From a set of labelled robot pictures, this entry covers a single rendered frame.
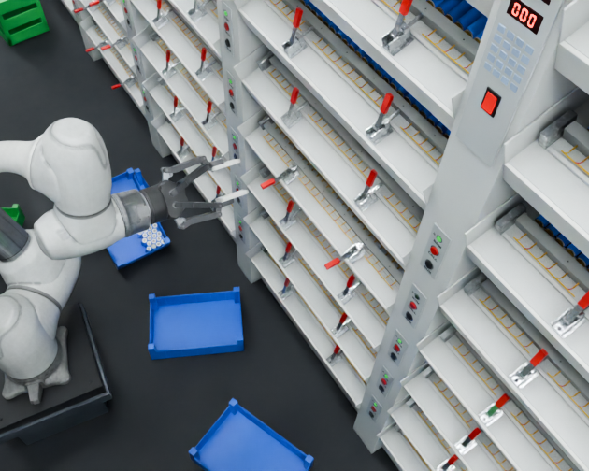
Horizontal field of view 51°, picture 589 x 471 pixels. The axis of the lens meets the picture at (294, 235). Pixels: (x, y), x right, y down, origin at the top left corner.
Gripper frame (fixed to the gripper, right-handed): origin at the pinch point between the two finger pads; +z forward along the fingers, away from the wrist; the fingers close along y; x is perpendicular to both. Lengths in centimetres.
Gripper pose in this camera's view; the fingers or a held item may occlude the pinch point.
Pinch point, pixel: (230, 179)
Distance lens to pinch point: 138.1
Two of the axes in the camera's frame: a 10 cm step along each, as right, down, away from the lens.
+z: 8.2, -3.3, 4.7
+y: -2.3, -9.4, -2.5
